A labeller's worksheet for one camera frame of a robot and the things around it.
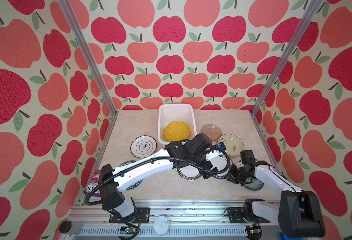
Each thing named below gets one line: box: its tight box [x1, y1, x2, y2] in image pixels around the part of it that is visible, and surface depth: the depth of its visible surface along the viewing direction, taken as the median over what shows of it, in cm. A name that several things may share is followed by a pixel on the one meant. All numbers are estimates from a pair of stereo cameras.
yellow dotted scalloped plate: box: [163, 121, 191, 142], surface depth 110 cm
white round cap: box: [153, 216, 170, 236], surface depth 69 cm
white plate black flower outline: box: [130, 135, 157, 159], surface depth 103 cm
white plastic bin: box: [158, 103, 197, 145], surface depth 107 cm
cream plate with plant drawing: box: [217, 133, 245, 157], surface depth 103 cm
